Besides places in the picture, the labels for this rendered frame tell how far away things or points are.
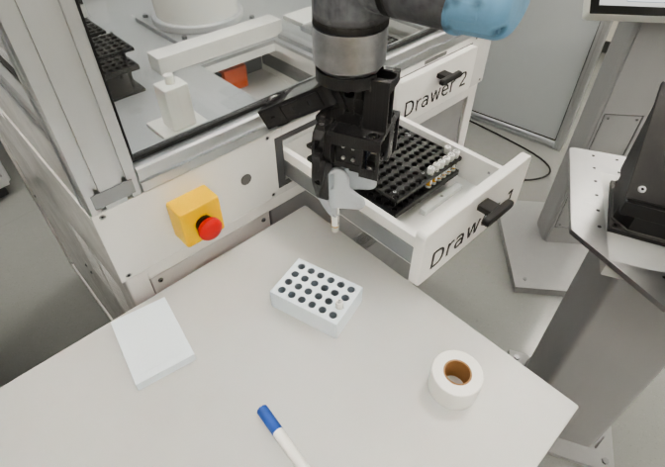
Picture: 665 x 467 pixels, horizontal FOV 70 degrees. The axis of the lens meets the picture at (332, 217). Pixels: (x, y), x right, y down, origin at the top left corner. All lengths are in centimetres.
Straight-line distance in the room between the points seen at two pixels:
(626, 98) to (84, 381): 160
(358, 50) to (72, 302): 167
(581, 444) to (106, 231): 137
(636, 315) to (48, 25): 111
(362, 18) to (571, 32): 208
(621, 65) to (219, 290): 133
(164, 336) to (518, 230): 160
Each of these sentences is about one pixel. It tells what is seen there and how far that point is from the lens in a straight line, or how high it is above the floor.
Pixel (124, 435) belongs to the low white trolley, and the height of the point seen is 76.
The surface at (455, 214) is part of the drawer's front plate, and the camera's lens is 72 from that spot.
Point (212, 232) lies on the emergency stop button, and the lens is 76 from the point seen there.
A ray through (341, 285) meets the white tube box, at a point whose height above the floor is 79.
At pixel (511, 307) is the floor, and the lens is 185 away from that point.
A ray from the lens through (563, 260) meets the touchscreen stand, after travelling 203.
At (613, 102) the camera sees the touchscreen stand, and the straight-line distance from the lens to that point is 174.
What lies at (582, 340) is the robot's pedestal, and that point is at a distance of 123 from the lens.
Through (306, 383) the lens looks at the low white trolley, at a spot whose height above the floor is 76.
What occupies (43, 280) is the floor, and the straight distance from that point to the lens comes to 212.
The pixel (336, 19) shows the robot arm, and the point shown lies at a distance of 46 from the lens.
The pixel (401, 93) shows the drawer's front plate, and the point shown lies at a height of 91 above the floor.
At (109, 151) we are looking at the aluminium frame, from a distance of 70.
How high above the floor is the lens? 139
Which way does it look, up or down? 43 degrees down
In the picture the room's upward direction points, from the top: straight up
